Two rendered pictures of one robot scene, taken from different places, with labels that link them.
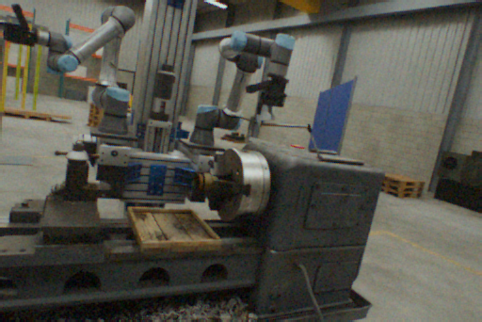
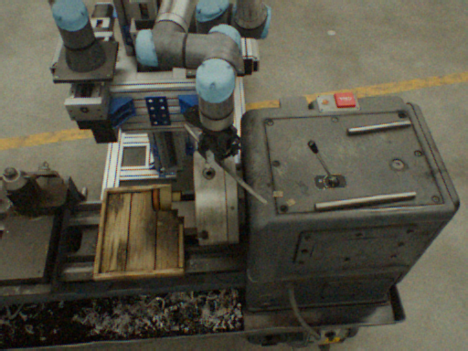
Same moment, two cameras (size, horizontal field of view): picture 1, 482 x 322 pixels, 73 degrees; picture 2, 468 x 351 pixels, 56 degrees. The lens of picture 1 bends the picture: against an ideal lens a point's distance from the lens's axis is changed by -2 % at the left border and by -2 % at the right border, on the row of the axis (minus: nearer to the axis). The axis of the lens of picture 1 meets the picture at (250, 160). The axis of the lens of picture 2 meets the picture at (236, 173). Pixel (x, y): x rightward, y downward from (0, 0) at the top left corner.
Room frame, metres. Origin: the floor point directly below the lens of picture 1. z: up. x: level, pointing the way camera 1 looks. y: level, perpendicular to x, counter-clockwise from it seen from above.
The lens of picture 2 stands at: (0.75, -0.37, 2.29)
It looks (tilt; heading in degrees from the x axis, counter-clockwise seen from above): 54 degrees down; 26
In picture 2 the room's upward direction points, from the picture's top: straight up
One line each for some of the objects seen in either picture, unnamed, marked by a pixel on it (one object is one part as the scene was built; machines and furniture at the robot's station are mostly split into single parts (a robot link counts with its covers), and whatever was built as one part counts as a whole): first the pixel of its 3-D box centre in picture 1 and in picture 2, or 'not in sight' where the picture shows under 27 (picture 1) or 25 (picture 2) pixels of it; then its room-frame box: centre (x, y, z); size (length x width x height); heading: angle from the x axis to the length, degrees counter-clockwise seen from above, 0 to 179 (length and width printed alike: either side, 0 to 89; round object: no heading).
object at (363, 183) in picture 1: (305, 192); (332, 186); (1.63, -0.30, 1.06); 0.59 x 0.48 x 0.39; 120
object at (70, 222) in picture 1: (72, 208); (31, 223); (1.12, 0.60, 0.95); 0.43 x 0.17 x 0.05; 30
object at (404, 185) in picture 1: (398, 185); not in sight; (8.59, -3.97, 0.22); 1.25 x 0.86 x 0.44; 130
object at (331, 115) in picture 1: (323, 134); not in sight; (8.06, -1.61, 1.18); 4.12 x 0.80 x 2.35; 178
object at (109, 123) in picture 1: (114, 122); (82, 48); (1.72, 0.74, 1.21); 0.15 x 0.15 x 0.10
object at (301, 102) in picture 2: not in sight; (293, 108); (1.75, -0.10, 1.24); 0.09 x 0.08 x 0.03; 120
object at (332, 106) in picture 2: not in sight; (336, 107); (1.82, -0.22, 1.23); 0.13 x 0.08 x 0.05; 120
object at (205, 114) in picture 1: (207, 116); (214, 17); (1.96, 0.30, 1.33); 0.13 x 0.12 x 0.14; 108
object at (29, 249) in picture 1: (55, 224); (22, 235); (1.08, 0.63, 0.90); 0.47 x 0.30 x 0.06; 30
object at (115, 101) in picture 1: (116, 100); (72, 21); (1.72, 0.75, 1.33); 0.13 x 0.12 x 0.14; 50
